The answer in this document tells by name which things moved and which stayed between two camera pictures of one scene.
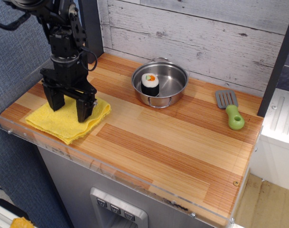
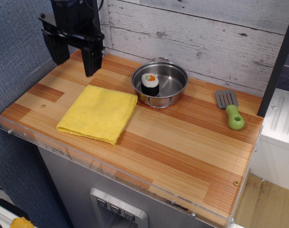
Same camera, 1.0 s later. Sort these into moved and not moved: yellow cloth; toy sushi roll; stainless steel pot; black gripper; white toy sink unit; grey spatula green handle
Moved: yellow cloth; black gripper
Not moved: white toy sink unit; stainless steel pot; grey spatula green handle; toy sushi roll
